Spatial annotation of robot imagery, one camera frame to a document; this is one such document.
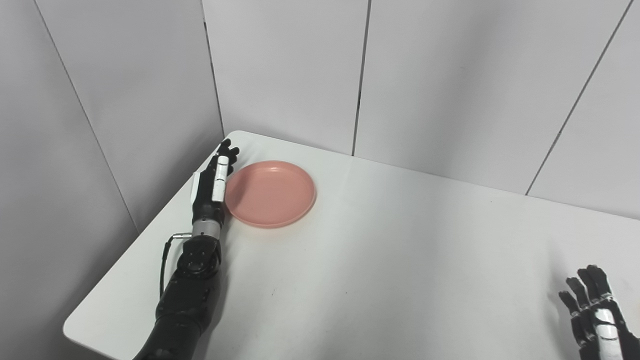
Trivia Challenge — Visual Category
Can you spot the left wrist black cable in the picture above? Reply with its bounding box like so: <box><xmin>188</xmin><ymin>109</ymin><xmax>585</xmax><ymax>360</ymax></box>
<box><xmin>159</xmin><ymin>232</ymin><xmax>194</xmax><ymax>301</ymax></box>

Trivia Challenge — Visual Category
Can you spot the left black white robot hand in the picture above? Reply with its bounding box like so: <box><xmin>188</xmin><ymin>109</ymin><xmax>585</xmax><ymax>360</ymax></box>
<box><xmin>192</xmin><ymin>139</ymin><xmax>240</xmax><ymax>225</ymax></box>

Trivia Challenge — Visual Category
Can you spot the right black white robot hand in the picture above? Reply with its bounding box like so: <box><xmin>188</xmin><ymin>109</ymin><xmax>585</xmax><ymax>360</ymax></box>
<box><xmin>558</xmin><ymin>265</ymin><xmax>640</xmax><ymax>360</ymax></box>

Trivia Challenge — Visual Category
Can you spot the pink round plate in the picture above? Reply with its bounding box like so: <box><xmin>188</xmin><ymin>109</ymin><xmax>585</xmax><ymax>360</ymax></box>
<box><xmin>224</xmin><ymin>160</ymin><xmax>317</xmax><ymax>229</ymax></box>

